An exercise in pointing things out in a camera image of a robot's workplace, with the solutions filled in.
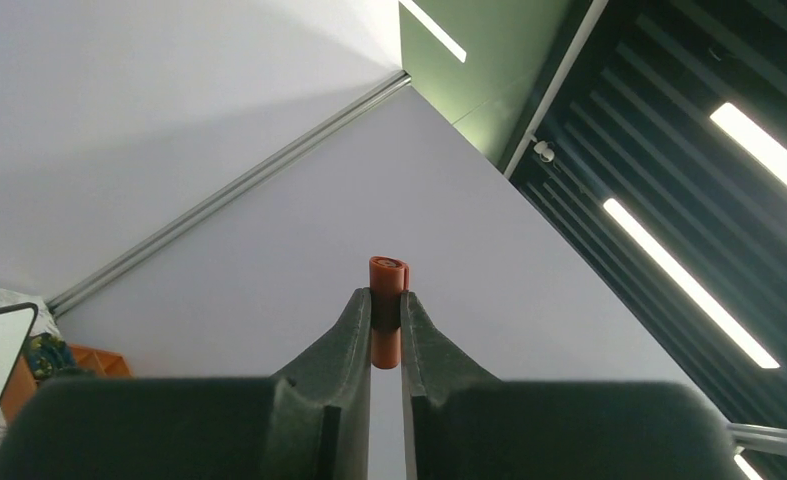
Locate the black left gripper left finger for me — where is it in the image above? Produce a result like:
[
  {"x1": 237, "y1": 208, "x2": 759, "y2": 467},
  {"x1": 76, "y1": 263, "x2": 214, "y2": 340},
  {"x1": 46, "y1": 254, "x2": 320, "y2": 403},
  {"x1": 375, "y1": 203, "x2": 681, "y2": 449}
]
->
[{"x1": 0, "y1": 288, "x2": 371, "y2": 479}]

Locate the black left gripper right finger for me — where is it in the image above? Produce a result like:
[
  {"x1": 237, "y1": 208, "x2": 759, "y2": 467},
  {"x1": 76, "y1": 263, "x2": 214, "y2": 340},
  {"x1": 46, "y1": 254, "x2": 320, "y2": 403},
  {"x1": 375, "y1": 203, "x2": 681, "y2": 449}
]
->
[{"x1": 400, "y1": 292, "x2": 742, "y2": 479}]

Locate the dark red marker cap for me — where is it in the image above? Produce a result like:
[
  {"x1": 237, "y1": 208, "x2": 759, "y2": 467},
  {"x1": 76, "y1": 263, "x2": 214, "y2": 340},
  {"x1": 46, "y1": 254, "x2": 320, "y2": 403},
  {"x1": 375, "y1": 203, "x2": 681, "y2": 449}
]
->
[{"x1": 369, "y1": 256, "x2": 409, "y2": 370}]

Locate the orange compartment tray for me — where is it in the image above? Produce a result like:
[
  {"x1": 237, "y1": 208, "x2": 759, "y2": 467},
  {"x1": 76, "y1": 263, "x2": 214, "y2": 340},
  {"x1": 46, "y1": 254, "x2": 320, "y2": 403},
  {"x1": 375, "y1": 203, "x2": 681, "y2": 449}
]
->
[{"x1": 0, "y1": 345, "x2": 133, "y2": 425}]

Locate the ceiling strip light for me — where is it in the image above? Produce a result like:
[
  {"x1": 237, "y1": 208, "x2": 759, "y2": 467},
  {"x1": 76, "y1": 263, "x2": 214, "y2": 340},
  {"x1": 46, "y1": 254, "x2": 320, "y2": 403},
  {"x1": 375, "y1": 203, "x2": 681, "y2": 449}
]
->
[
  {"x1": 399, "y1": 0, "x2": 467, "y2": 63},
  {"x1": 709, "y1": 102, "x2": 787, "y2": 187},
  {"x1": 603, "y1": 198, "x2": 781, "y2": 370}
]

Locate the white ceiling sensor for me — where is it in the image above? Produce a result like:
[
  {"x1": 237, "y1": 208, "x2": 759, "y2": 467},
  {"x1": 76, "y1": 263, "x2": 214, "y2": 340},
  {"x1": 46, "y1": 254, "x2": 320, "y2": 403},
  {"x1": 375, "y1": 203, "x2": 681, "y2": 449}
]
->
[{"x1": 533, "y1": 140, "x2": 555, "y2": 163}]

